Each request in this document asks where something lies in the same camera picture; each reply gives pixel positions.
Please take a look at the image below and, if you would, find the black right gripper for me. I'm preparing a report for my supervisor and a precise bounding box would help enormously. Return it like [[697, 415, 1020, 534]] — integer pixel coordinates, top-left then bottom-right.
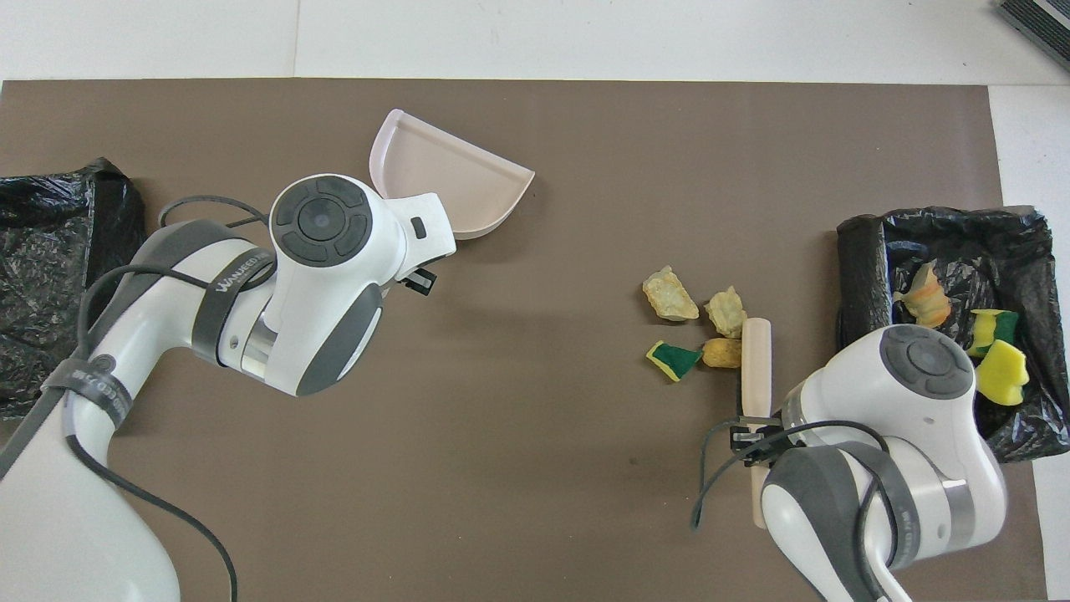
[[729, 418, 795, 467]]

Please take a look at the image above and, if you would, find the beige hand brush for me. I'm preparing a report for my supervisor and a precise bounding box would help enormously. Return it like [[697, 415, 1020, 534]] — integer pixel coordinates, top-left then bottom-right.
[[741, 318, 774, 529]]

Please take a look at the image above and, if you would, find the brown toy potato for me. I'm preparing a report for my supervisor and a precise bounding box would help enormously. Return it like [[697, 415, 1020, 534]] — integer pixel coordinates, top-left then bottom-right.
[[701, 336, 745, 370]]

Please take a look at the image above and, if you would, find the beige plastic dustpan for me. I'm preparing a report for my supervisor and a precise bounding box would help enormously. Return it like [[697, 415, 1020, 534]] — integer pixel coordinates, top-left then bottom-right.
[[369, 109, 536, 242]]

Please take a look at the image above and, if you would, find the triangular green yellow sponge piece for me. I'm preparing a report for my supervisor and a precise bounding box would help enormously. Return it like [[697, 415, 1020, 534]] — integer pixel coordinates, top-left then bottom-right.
[[645, 339, 704, 384]]

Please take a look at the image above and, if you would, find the small yellow bread chunk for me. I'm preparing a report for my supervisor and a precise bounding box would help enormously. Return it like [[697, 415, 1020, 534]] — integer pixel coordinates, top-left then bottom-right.
[[704, 286, 748, 339]]

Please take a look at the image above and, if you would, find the large yellow bread chunk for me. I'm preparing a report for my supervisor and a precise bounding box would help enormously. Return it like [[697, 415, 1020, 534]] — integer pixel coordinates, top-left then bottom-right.
[[642, 265, 701, 323]]

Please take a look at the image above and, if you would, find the orange toy croissant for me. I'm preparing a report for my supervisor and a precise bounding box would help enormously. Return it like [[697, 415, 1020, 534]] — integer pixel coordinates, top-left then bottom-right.
[[893, 260, 953, 328]]

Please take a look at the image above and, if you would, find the plain yellow sponge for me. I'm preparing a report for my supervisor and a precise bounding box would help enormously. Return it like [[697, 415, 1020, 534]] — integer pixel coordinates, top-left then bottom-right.
[[976, 339, 1029, 407]]

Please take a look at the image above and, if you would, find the black bag lined bin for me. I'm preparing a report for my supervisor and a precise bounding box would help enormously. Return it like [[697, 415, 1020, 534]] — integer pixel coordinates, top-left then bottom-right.
[[0, 157, 150, 421], [836, 206, 1054, 463]]

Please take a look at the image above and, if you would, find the brown table mat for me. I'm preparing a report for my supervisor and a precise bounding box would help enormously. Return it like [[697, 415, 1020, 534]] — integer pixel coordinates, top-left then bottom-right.
[[0, 79, 1048, 602]]

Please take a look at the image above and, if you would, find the grey ribbed device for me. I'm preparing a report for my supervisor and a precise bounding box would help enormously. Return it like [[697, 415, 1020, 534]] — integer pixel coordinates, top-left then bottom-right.
[[996, 0, 1070, 72]]

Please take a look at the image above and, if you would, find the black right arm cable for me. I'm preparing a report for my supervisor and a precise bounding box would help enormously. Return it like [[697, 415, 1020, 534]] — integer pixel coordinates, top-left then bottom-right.
[[690, 418, 895, 602]]

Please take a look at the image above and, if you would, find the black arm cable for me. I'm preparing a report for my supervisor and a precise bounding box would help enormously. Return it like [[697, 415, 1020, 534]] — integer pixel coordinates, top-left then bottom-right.
[[690, 418, 895, 602], [0, 195, 277, 602]]

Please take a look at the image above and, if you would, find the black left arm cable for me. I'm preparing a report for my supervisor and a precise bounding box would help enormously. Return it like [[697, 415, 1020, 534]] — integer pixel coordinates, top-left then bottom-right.
[[0, 195, 277, 602]]

